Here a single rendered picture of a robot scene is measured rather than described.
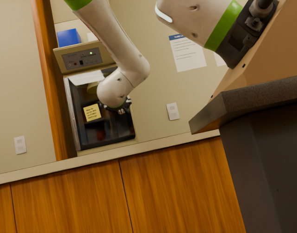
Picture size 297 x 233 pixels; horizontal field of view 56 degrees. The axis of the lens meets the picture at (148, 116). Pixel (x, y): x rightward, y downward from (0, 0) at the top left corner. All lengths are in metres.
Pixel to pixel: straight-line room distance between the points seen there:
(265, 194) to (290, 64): 0.25
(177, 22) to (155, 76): 1.28
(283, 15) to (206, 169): 0.75
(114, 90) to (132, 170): 0.35
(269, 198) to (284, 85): 0.21
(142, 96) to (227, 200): 0.99
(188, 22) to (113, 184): 0.74
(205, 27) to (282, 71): 0.21
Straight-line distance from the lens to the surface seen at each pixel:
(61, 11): 1.74
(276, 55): 0.58
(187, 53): 2.04
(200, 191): 1.20
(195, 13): 0.69
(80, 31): 1.66
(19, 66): 2.19
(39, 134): 2.03
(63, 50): 1.52
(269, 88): 0.54
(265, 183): 0.59
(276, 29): 0.60
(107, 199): 1.20
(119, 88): 1.04
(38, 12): 1.68
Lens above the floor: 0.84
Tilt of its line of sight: 10 degrees up
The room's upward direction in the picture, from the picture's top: 13 degrees counter-clockwise
